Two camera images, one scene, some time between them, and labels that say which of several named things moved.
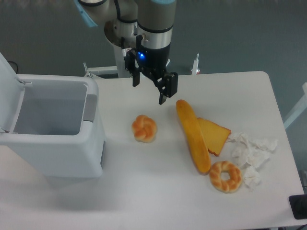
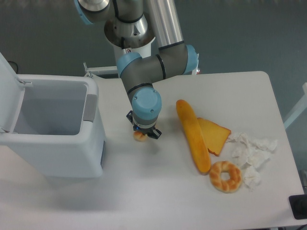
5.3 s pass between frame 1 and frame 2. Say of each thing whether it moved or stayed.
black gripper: moved
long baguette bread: stayed
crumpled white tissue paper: stayed
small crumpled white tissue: stayed
